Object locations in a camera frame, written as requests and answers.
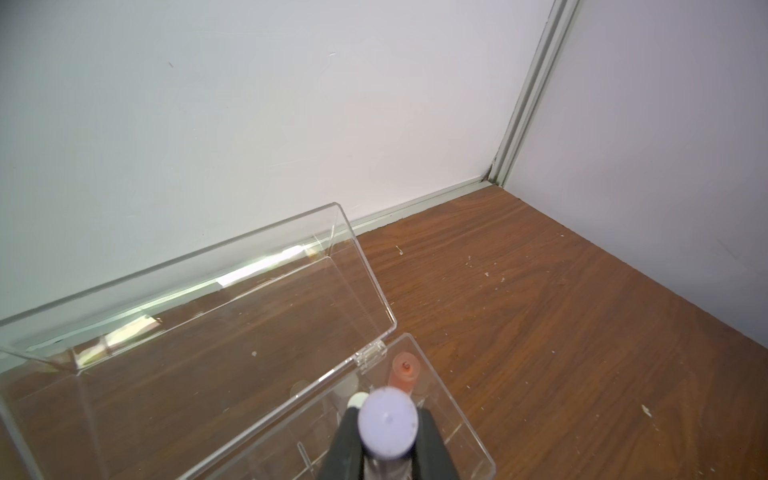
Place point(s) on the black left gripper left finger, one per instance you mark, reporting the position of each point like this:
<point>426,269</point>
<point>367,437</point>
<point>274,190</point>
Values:
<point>345,457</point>

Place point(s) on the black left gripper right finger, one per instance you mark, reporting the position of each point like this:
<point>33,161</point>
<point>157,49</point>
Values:
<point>430,457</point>

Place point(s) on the white lipstick tube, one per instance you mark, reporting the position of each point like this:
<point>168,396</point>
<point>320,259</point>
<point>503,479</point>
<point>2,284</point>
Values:
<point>357,400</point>

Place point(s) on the pink translucent lipstick tube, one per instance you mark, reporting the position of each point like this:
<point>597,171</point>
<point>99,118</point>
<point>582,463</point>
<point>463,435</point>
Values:
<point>404,372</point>

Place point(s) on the lavender lipstick tube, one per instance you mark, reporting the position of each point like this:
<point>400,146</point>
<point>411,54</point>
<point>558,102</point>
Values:
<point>388,426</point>

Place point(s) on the clear acrylic lipstick organizer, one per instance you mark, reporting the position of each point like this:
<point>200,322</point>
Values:
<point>232,362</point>

